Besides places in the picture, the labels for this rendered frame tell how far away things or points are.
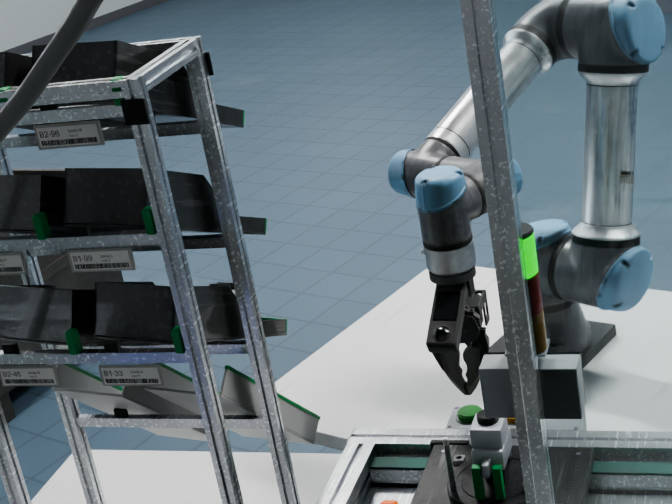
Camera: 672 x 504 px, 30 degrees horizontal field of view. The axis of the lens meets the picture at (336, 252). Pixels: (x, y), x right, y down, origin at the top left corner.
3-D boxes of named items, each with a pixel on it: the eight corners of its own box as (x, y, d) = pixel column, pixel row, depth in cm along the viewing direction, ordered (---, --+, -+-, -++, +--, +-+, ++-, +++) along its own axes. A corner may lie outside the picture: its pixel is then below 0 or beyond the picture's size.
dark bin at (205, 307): (212, 329, 190) (214, 281, 190) (286, 335, 183) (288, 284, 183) (92, 338, 165) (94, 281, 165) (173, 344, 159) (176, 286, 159)
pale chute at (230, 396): (242, 436, 199) (248, 408, 200) (314, 445, 193) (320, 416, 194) (142, 388, 176) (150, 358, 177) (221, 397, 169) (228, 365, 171)
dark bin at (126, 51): (166, 129, 178) (168, 76, 178) (244, 127, 172) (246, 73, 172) (29, 105, 153) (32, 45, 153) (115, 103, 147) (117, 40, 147)
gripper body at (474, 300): (492, 323, 198) (482, 253, 193) (482, 348, 190) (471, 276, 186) (445, 324, 200) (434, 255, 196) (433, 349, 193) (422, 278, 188)
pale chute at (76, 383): (157, 435, 204) (164, 408, 205) (225, 443, 198) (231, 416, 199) (49, 389, 181) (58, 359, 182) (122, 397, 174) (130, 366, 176)
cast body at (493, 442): (482, 444, 177) (476, 401, 175) (513, 445, 176) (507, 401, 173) (470, 478, 170) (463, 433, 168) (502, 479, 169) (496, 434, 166)
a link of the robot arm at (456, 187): (478, 165, 184) (440, 185, 179) (487, 233, 188) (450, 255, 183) (438, 159, 190) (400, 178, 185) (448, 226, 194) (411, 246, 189)
